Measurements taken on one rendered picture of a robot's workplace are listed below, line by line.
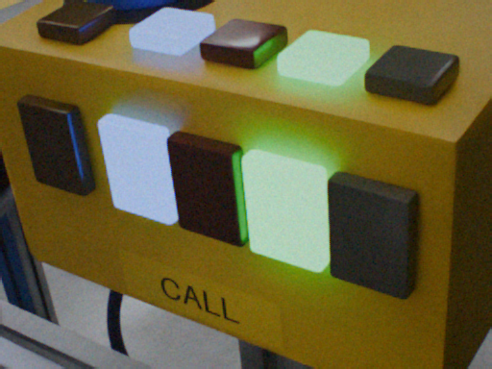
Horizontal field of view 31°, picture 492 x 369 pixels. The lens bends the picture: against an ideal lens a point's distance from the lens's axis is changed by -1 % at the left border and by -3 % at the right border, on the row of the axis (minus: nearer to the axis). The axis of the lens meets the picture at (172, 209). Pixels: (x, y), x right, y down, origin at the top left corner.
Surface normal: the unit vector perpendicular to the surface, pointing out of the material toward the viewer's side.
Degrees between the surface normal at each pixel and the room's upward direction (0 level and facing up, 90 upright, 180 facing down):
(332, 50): 0
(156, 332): 0
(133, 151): 90
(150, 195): 90
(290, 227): 90
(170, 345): 0
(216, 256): 90
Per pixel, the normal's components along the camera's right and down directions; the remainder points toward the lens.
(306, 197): -0.58, 0.52
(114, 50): -0.13, -0.82
